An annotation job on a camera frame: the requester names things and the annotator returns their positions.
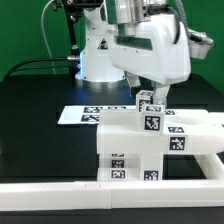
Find grey cable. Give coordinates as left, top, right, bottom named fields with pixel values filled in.
left=40, top=0, right=58, bottom=76

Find black cables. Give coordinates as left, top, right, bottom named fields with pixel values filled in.
left=1, top=55, right=81, bottom=83

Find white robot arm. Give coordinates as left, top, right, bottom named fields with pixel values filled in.
left=81, top=0, right=214, bottom=104

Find black camera stand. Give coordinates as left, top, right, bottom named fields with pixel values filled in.
left=53, top=0, right=103, bottom=75

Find flat white chair back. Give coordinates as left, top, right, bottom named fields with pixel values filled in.
left=58, top=105, right=127, bottom=125

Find white chair nut cube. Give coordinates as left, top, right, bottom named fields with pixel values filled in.
left=136, top=90, right=153, bottom=112

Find white obstacle fence wall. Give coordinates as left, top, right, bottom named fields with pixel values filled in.
left=0, top=154, right=224, bottom=211

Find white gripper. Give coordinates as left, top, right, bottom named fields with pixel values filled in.
left=106, top=14, right=191, bottom=106

